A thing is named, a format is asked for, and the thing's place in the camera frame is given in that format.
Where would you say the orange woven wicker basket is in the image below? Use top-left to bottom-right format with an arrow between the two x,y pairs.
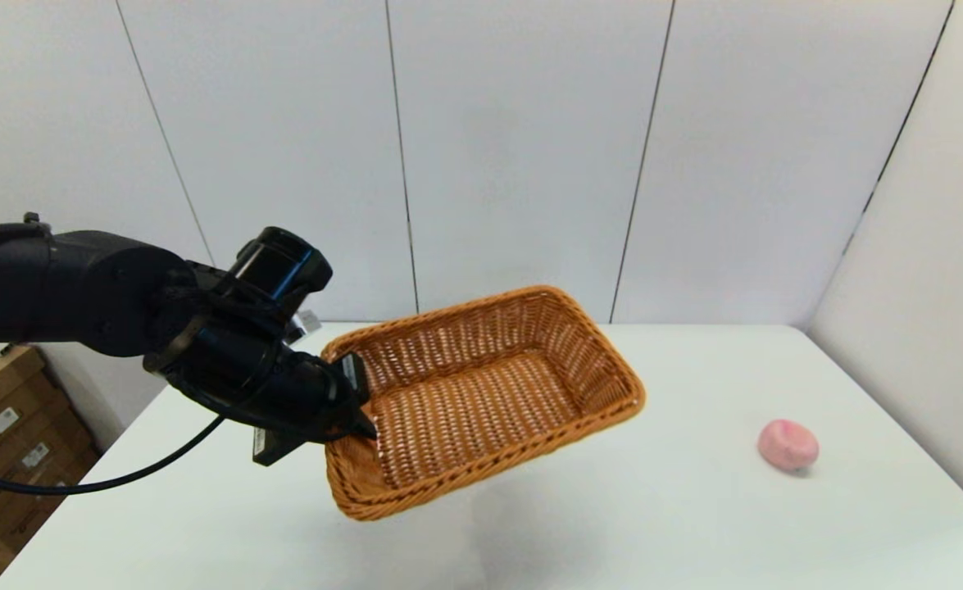
320,284 -> 647,522

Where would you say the pink peach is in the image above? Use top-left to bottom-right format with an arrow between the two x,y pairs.
757,419 -> 820,474

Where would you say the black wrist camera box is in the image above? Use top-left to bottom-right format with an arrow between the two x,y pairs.
227,227 -> 334,325

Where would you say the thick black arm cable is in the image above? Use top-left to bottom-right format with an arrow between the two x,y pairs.
0,414 -> 228,497

